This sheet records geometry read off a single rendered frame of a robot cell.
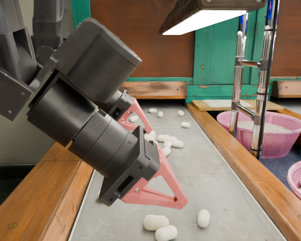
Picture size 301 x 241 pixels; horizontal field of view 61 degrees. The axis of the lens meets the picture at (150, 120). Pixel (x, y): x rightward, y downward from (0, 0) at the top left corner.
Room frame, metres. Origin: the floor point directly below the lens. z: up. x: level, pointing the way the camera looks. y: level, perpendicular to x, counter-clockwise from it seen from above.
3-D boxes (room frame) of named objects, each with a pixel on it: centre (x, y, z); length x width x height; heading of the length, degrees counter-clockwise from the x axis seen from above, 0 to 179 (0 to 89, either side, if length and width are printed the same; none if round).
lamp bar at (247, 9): (0.63, -0.08, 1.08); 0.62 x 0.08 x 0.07; 2
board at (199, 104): (1.03, -0.35, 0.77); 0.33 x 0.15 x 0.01; 92
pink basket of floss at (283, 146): (0.81, -0.36, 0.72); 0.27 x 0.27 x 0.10
